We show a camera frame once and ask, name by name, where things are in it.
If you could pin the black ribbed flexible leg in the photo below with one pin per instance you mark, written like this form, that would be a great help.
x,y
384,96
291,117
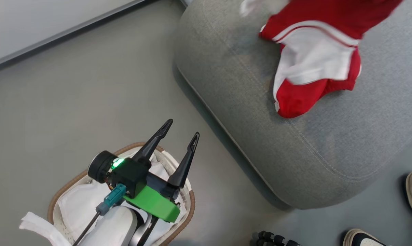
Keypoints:
x,y
272,239

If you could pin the red white garment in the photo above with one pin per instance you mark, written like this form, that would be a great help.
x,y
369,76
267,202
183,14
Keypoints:
x,y
315,54

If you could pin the grey partition bottom rail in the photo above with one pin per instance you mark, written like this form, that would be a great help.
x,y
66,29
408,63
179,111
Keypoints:
x,y
55,36

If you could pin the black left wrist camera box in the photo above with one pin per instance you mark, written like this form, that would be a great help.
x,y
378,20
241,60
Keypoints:
x,y
129,176

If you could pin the wicker laundry basket white liner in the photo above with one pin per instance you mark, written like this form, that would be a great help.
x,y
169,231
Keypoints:
x,y
76,205

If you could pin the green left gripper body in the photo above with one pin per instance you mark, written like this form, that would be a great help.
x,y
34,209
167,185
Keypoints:
x,y
154,203

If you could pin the white laundry basket brown rim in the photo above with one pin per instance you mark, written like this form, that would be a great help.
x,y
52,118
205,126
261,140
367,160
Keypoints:
x,y
189,212

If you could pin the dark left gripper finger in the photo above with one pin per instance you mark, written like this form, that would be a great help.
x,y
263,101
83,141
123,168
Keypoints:
x,y
151,145
185,164

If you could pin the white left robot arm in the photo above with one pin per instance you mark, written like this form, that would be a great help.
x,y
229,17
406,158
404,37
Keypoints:
x,y
113,227

